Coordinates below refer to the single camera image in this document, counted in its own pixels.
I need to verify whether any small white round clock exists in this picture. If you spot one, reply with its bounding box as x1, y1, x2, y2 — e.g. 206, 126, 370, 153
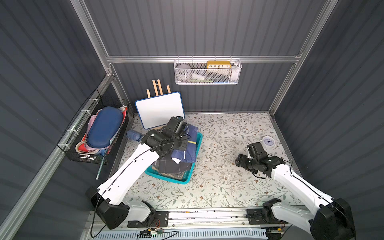
262, 136, 276, 149

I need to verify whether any tape roll in wall basket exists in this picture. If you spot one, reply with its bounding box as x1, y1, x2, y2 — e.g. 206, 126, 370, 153
175, 64, 192, 83

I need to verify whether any black wire side basket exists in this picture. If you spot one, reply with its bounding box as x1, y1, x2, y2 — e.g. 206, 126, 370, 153
58, 91, 132, 165

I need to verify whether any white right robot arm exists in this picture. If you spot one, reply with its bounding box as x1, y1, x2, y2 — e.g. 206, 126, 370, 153
235, 153, 357, 240

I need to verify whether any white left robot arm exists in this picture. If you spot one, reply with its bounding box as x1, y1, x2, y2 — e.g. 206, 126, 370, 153
86, 130, 191, 230

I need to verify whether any yellow clock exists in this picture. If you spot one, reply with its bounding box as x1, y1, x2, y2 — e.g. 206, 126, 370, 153
207, 60, 232, 69

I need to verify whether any navy pillowcase yellow stripe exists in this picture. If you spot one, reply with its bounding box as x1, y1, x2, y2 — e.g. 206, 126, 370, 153
171, 124, 198, 164

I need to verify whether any blue framed whiteboard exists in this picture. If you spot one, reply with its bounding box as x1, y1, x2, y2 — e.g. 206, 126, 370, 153
135, 92, 185, 130

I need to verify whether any blue toy with cord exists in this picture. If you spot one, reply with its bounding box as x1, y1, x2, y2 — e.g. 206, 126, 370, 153
126, 130, 142, 142

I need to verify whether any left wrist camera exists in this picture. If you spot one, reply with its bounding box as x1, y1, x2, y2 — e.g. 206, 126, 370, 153
163, 116, 186, 138

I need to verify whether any navy blue oval cushion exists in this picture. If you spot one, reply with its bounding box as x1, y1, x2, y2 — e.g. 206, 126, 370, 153
87, 107, 124, 149

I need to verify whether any dark grid pillowcase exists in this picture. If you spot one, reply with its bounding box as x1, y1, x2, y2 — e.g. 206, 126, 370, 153
155, 156, 192, 174

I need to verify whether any metal base rail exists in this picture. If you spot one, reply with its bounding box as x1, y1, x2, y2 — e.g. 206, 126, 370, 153
86, 205, 328, 232

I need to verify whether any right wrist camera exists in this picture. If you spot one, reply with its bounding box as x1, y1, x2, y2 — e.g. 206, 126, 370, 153
247, 142, 269, 160

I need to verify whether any grey pillowcase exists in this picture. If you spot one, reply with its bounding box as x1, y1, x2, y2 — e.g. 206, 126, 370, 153
155, 171, 187, 181

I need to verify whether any white wire wall basket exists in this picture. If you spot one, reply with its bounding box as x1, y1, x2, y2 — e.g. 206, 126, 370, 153
174, 58, 243, 85

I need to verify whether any teal plastic basket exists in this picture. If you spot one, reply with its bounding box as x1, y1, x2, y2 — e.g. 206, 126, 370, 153
145, 132, 203, 185

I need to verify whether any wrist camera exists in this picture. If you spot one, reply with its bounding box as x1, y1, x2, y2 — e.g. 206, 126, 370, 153
247, 142, 269, 160
163, 116, 186, 138

